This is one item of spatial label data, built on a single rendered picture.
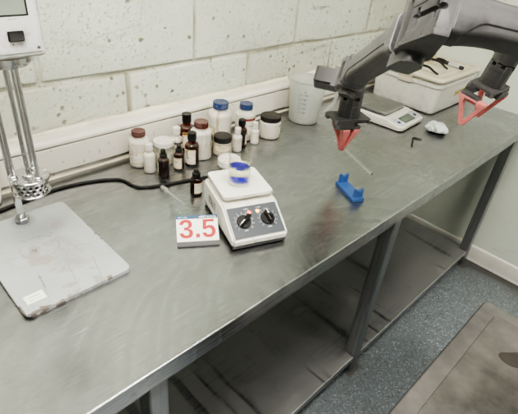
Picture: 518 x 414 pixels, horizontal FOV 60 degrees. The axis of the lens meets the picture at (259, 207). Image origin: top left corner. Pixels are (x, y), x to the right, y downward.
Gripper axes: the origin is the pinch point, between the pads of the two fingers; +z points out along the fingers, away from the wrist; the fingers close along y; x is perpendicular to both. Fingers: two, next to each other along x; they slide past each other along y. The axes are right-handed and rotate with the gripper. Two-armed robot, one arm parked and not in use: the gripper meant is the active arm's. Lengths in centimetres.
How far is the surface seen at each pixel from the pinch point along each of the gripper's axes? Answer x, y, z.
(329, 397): 19, -3, 85
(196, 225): 17.6, 43.5, 7.5
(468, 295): -10, -88, 84
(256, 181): 11.7, 28.3, 1.2
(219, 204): 16.5, 38.1, 3.5
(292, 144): -22.8, 3.6, 9.4
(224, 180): 10.0, 35.5, 1.2
